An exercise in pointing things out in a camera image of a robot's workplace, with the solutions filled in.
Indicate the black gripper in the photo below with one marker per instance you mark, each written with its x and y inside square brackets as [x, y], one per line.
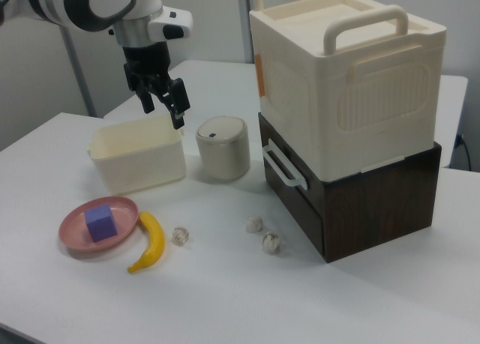
[146, 63]

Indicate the purple foam cube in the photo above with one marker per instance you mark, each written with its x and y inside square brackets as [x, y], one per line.
[100, 224]

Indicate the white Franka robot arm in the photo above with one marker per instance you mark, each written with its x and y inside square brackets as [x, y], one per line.
[112, 6]

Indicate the cream open plastic bin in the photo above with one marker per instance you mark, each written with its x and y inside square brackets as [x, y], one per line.
[142, 171]

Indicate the beige small trash can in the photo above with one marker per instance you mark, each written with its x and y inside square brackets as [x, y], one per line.
[225, 156]

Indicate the orange tag strip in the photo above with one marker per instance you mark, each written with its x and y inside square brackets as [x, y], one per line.
[260, 76]

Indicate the crumpled white paper ball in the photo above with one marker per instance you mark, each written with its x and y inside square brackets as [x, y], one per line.
[255, 224]
[270, 242]
[180, 236]

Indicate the yellow banana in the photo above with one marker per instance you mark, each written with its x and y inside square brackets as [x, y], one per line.
[154, 243]

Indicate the pink round plate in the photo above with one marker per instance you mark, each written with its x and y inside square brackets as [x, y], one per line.
[75, 235]

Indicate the dark wood drawer box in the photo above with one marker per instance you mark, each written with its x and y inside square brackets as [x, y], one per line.
[375, 216]

